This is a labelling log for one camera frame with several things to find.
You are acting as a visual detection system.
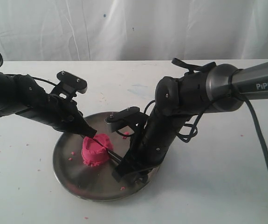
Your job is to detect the black knife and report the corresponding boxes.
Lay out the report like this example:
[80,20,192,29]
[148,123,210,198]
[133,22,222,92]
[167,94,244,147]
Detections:
[92,139,123,164]

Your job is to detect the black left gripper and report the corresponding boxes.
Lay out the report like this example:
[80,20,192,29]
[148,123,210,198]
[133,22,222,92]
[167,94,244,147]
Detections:
[16,95,96,138]

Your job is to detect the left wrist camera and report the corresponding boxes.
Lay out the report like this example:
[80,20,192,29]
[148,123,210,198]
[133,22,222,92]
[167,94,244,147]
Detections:
[51,71,88,98]

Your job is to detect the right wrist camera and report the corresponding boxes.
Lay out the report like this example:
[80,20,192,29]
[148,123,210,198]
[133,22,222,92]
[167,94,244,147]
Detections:
[105,106,148,133]

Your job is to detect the pink sand lump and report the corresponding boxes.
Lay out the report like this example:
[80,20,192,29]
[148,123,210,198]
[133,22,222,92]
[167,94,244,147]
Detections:
[122,132,130,139]

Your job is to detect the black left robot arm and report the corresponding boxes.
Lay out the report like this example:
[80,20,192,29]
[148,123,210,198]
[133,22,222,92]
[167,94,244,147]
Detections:
[0,53,96,138]

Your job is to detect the pink putty lump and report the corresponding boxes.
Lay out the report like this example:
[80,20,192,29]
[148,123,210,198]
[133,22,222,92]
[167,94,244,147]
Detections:
[81,133,113,167]

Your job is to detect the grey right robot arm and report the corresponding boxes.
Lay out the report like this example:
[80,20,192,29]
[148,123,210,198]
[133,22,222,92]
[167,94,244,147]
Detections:
[107,58,268,181]

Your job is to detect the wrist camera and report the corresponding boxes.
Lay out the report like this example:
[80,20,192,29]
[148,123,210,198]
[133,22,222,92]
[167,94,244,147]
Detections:
[51,71,88,98]
[105,106,148,133]

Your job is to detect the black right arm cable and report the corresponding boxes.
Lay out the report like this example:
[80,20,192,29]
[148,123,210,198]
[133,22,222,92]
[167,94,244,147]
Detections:
[143,93,268,194]

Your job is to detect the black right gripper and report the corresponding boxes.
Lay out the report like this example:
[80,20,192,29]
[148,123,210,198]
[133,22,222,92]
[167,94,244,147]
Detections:
[111,105,190,185]

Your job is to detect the white backdrop curtain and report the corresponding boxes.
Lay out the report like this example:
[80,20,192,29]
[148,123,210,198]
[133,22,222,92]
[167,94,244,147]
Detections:
[0,0,268,61]

